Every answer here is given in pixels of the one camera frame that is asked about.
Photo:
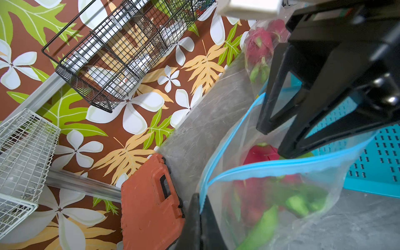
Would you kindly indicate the red plastic tool case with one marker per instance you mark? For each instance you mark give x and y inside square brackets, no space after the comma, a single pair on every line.
[152,212]

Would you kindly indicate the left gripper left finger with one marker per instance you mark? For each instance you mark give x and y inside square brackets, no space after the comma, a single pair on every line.
[190,238]

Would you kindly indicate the zip-top bag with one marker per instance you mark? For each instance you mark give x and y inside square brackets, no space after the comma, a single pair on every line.
[285,12]
[244,153]

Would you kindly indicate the dragon fruit bag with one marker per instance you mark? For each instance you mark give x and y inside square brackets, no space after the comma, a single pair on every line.
[259,51]
[267,213]
[278,27]

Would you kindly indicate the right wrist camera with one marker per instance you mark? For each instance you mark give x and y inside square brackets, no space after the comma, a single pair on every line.
[249,9]

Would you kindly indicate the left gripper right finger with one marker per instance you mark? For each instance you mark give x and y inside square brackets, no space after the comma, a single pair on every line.
[211,238]

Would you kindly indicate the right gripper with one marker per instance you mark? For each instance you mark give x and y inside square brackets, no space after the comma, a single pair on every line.
[357,45]

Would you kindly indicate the black wire basket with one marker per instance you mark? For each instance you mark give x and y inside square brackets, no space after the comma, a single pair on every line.
[110,48]

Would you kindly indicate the white wire basket left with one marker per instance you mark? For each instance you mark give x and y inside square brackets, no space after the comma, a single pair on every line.
[28,143]

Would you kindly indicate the teal plastic basket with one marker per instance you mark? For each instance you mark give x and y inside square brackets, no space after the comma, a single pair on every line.
[377,169]

